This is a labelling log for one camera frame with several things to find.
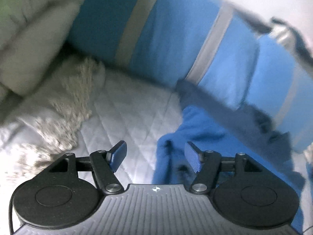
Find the blue grey-striped pillow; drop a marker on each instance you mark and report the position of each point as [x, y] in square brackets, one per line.
[281, 88]
[202, 41]

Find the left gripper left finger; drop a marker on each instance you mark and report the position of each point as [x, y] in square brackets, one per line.
[103, 165]

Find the folded grey-blue garment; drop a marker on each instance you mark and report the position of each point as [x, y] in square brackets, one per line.
[285, 34]

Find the blue grey-striped pillow left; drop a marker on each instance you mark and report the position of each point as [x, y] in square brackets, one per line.
[202, 41]

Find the beige folded blanket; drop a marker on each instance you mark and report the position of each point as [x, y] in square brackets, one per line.
[32, 34]

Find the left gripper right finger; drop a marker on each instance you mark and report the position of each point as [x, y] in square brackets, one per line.
[211, 169]

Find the grey quilted bed cover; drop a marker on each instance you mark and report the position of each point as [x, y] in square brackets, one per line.
[125, 108]

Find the blue fleece jacket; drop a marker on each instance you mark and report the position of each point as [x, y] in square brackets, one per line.
[262, 196]

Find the beige fringed throw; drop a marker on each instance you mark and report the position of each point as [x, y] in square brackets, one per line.
[68, 95]

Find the blue grey-striped pillow right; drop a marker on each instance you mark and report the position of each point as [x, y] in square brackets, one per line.
[281, 88]

